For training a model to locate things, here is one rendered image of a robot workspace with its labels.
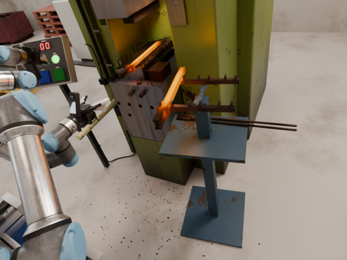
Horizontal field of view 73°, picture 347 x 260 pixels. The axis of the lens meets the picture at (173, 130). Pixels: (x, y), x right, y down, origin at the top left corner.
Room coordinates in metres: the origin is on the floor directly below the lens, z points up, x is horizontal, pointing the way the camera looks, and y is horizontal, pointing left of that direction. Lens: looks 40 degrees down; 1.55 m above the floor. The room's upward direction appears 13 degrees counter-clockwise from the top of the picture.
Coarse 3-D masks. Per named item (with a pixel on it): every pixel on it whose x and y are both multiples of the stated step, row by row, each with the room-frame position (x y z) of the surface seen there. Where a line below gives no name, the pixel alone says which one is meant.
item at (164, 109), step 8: (184, 72) 1.06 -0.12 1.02; (176, 80) 0.97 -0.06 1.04; (176, 88) 0.91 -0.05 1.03; (168, 96) 0.85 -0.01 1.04; (168, 104) 0.79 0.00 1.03; (160, 112) 0.73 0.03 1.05; (168, 112) 0.75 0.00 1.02; (152, 120) 0.69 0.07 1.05; (160, 120) 0.71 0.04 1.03; (160, 128) 0.68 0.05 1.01
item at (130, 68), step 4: (156, 44) 1.57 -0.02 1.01; (148, 48) 1.52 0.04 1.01; (152, 48) 1.52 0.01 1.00; (144, 52) 1.48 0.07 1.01; (148, 52) 1.47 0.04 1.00; (140, 56) 1.42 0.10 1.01; (144, 56) 1.43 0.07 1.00; (136, 60) 1.38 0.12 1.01; (132, 64) 1.33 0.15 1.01; (124, 68) 1.29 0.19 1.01; (128, 68) 1.28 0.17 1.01; (132, 68) 1.30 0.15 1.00; (120, 72) 1.25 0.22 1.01; (124, 72) 1.25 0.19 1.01; (128, 72) 1.28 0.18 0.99; (120, 76) 1.24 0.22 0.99; (124, 76) 1.24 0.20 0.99
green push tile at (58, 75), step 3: (54, 69) 1.45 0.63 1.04; (57, 69) 1.45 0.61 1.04; (60, 69) 1.44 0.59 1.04; (63, 69) 1.44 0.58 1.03; (54, 72) 1.44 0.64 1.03; (57, 72) 1.44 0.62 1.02; (60, 72) 1.43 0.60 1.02; (63, 72) 1.43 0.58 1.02; (54, 75) 1.43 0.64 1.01; (57, 75) 1.43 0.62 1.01; (60, 75) 1.42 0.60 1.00; (63, 75) 1.42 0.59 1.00; (54, 78) 1.43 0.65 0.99; (57, 78) 1.42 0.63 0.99; (60, 78) 1.42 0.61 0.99; (63, 78) 1.41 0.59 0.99; (57, 81) 1.42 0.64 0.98
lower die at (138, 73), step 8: (168, 40) 1.64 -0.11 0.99; (144, 48) 1.59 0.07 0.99; (160, 48) 1.52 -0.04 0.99; (168, 48) 1.57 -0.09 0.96; (136, 56) 1.49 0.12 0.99; (152, 56) 1.42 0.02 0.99; (168, 56) 1.55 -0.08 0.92; (128, 64) 1.39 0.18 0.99; (136, 64) 1.33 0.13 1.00; (136, 72) 1.31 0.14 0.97
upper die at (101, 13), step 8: (96, 0) 1.37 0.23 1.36; (104, 0) 1.34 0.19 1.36; (112, 0) 1.31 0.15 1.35; (120, 0) 1.29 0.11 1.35; (128, 0) 1.32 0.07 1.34; (136, 0) 1.38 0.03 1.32; (144, 0) 1.43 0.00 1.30; (152, 0) 1.50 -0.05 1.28; (96, 8) 1.38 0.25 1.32; (104, 8) 1.35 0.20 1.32; (112, 8) 1.32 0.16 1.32; (120, 8) 1.29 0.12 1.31; (128, 8) 1.30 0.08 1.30; (136, 8) 1.36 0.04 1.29; (96, 16) 1.39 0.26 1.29; (104, 16) 1.36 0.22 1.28; (112, 16) 1.33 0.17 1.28; (120, 16) 1.30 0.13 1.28; (128, 16) 1.29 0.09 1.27
